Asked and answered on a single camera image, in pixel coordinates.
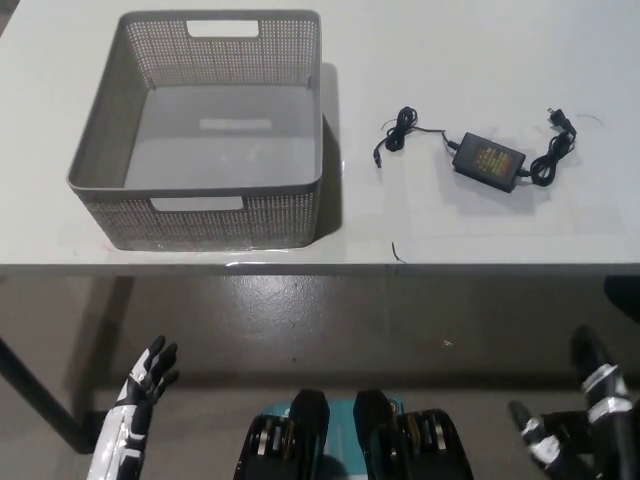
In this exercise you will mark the robot left white black hand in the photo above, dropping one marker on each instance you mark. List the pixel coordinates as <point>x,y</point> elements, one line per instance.
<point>127,420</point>

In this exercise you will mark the robot right black white hand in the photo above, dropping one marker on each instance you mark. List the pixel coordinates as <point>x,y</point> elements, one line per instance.
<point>600,400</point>

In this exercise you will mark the black floor tape patch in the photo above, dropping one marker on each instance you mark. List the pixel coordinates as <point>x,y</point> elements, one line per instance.
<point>97,425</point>

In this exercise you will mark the dark grey metal table leg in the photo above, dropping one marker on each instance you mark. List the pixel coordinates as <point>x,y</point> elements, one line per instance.
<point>45,392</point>

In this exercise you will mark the black rounded object under table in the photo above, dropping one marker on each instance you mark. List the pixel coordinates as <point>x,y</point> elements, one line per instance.
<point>625,295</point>

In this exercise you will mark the robot left black ribbed block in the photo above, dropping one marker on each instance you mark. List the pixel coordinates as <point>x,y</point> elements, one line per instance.
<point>307,415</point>

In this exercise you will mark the robot black ribbed block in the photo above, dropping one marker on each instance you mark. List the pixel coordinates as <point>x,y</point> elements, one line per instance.
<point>372,415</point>
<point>307,415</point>

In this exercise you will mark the robot right black ribbed block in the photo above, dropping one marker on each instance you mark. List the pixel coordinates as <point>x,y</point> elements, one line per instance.
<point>372,415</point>

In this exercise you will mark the grey perforated plastic basket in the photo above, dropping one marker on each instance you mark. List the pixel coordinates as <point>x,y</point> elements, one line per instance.
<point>280,215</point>

